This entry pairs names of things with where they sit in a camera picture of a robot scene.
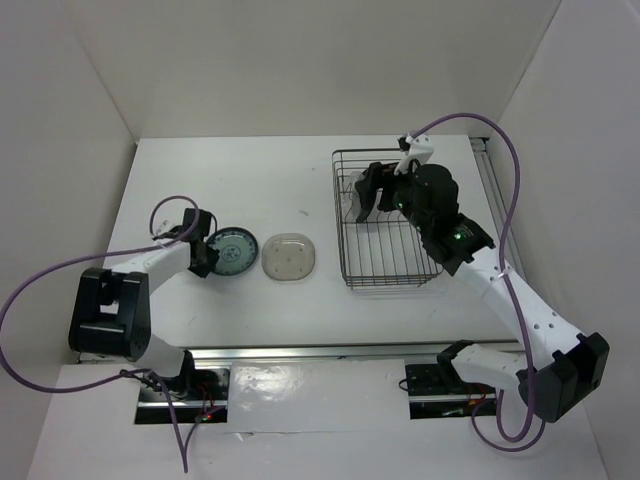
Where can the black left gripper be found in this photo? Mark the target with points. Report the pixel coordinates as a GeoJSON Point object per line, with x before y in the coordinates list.
{"type": "Point", "coordinates": [210, 259]}

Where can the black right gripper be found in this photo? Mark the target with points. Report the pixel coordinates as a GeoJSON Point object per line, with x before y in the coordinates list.
{"type": "Point", "coordinates": [378, 175]}

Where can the clear textured glass plate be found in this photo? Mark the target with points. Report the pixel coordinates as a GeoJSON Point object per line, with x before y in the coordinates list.
{"type": "Point", "coordinates": [350, 201]}

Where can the blue floral ceramic plate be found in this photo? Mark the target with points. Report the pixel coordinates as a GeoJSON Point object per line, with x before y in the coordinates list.
{"type": "Point", "coordinates": [237, 250]}

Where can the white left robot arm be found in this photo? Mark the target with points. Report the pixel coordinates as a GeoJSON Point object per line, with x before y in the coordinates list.
{"type": "Point", "coordinates": [112, 310]}

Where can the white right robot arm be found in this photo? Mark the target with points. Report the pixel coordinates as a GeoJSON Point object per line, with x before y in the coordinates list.
{"type": "Point", "coordinates": [560, 365]}

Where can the smoky grey glass plate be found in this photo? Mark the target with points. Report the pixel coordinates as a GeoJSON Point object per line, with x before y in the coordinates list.
{"type": "Point", "coordinates": [288, 257]}

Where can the grey wire dish rack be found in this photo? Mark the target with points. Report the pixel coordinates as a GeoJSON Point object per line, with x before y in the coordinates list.
{"type": "Point", "coordinates": [384, 252]}

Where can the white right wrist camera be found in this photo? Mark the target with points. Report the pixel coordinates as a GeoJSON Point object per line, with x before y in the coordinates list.
{"type": "Point", "coordinates": [417, 151]}

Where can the aluminium right side rail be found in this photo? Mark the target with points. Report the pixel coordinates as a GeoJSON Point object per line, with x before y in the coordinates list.
{"type": "Point", "coordinates": [489, 180]}

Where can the aluminium rail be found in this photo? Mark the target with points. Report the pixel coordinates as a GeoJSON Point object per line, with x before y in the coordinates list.
{"type": "Point", "coordinates": [404, 350]}
{"type": "Point", "coordinates": [489, 180]}

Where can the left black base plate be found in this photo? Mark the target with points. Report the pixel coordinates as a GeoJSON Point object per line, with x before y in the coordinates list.
{"type": "Point", "coordinates": [208, 397]}

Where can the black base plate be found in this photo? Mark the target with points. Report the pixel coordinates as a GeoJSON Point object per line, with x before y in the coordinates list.
{"type": "Point", "coordinates": [434, 394]}
{"type": "Point", "coordinates": [208, 397]}

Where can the aluminium front rail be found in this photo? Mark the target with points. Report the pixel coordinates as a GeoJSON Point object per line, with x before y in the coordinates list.
{"type": "Point", "coordinates": [404, 350]}

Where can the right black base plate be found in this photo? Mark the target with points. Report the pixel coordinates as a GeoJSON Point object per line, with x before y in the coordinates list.
{"type": "Point", "coordinates": [434, 394]}

